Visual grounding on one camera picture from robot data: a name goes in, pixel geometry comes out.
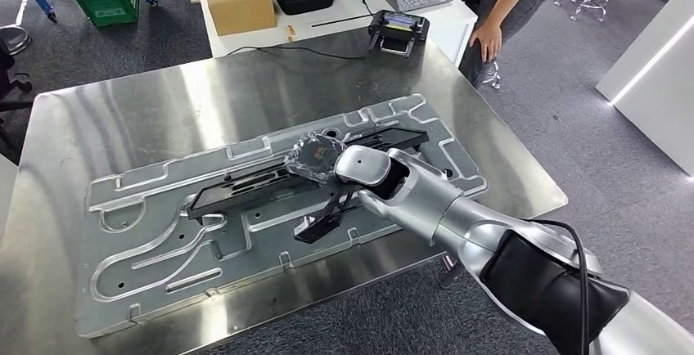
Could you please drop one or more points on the small orange object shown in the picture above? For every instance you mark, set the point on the small orange object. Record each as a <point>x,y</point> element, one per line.
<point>291,31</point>

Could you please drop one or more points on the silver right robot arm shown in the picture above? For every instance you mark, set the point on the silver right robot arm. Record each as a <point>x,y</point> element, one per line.
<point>433,201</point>

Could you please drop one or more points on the black handheld controller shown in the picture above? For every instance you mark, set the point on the black handheld controller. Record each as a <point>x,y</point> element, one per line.
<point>398,30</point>

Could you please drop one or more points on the black plastic plate frame part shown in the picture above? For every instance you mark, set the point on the black plastic plate frame part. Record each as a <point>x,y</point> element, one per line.
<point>238,192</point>

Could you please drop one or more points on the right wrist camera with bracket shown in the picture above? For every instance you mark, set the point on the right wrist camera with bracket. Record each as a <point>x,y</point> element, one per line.
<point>320,225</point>

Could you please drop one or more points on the black office chair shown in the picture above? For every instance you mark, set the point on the black office chair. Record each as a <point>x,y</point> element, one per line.
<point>5,65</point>

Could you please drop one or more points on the white lit display pedestal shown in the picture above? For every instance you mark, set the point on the white lit display pedestal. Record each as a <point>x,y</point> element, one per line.
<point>661,71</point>

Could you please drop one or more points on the white desk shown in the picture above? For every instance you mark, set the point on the white desk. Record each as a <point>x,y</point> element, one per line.
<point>347,35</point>

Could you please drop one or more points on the grey stamped metal panel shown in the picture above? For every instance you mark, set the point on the grey stamped metal panel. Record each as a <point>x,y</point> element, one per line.
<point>217,266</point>

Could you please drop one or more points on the brown cardboard box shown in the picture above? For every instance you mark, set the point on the brown cardboard box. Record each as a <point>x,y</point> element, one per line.
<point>238,5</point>

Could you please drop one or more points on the stainless steel workbench table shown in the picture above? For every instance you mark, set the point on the stainless steel workbench table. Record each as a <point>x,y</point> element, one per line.
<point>162,103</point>

